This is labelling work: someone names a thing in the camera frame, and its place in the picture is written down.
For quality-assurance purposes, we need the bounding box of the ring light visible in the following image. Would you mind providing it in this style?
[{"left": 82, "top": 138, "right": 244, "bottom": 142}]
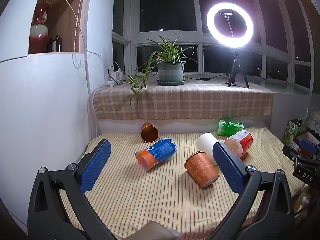
[{"left": 206, "top": 2, "right": 254, "bottom": 48}]

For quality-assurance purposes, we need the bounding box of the orange patterned cup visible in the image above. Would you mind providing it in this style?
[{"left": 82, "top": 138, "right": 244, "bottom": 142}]
[{"left": 184, "top": 151, "right": 219, "bottom": 189}]

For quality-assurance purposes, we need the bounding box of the striped tablecloth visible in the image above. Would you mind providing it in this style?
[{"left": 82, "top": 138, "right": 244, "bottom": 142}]
[{"left": 60, "top": 126, "right": 308, "bottom": 239}]

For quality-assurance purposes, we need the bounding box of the checkered cloth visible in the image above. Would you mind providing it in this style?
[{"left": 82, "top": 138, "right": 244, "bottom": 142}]
[{"left": 93, "top": 81, "right": 273, "bottom": 120}]

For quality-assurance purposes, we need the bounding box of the blue and orange cup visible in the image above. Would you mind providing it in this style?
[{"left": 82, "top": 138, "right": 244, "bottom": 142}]
[{"left": 135, "top": 138, "right": 177, "bottom": 172}]

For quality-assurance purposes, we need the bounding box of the plant pot saucer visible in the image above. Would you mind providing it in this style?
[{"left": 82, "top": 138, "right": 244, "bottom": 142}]
[{"left": 156, "top": 79, "right": 186, "bottom": 86}]

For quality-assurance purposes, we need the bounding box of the grey-green plant pot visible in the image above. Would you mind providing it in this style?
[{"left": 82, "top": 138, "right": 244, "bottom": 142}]
[{"left": 157, "top": 60, "right": 186, "bottom": 82}]

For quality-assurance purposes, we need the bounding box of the green paper bag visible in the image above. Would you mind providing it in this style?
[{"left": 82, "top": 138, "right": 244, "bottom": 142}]
[{"left": 282, "top": 119, "right": 303, "bottom": 145}]

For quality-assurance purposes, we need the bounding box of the white lace cloth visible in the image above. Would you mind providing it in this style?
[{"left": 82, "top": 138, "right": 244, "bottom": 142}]
[{"left": 306, "top": 108, "right": 320, "bottom": 132}]

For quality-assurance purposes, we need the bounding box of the copper metal cup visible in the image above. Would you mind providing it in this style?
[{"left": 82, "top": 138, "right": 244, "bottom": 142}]
[{"left": 141, "top": 122, "right": 159, "bottom": 143}]

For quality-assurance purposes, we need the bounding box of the white hanging cable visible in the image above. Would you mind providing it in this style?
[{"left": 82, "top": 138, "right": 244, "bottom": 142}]
[{"left": 53, "top": 0, "right": 98, "bottom": 135}]

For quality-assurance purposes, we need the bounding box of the brown cloth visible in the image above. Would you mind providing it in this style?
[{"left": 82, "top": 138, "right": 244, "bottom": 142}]
[{"left": 125, "top": 220, "right": 184, "bottom": 240}]

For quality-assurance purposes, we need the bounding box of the red and white cup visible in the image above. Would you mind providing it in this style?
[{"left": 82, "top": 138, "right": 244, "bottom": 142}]
[{"left": 224, "top": 130, "right": 253, "bottom": 159}]

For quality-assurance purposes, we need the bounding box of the green cup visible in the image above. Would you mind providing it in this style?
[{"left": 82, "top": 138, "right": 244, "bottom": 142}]
[{"left": 216, "top": 119, "right": 244, "bottom": 137}]

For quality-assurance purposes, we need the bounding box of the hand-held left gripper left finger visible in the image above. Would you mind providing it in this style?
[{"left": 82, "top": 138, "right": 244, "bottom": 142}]
[{"left": 27, "top": 139, "right": 118, "bottom": 240}]

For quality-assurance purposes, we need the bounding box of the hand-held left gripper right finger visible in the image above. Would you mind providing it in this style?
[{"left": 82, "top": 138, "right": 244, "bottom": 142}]
[{"left": 207, "top": 141, "right": 295, "bottom": 240}]

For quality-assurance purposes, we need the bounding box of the spider plant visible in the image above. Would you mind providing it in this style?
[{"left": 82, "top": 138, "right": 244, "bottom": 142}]
[{"left": 109, "top": 35, "right": 199, "bottom": 108}]

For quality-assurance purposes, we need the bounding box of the window frame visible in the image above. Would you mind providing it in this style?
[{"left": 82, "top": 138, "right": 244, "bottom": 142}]
[{"left": 112, "top": 0, "right": 316, "bottom": 92}]

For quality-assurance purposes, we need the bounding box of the black cable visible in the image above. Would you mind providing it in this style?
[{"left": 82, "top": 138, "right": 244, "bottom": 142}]
[{"left": 186, "top": 73, "right": 231, "bottom": 81}]

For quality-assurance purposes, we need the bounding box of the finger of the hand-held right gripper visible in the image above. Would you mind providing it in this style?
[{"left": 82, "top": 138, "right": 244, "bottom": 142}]
[
  {"left": 299, "top": 138, "right": 320, "bottom": 156},
  {"left": 282, "top": 144, "right": 305, "bottom": 162}
]

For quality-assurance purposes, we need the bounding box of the black tripod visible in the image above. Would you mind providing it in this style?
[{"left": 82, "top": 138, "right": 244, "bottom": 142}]
[{"left": 227, "top": 49, "right": 250, "bottom": 88}]

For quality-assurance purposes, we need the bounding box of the white cabinet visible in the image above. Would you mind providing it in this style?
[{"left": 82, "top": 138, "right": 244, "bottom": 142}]
[{"left": 0, "top": 0, "right": 118, "bottom": 230}]

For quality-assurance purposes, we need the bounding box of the red and white vase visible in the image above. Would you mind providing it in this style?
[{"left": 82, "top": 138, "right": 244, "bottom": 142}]
[{"left": 29, "top": 1, "right": 52, "bottom": 54}]

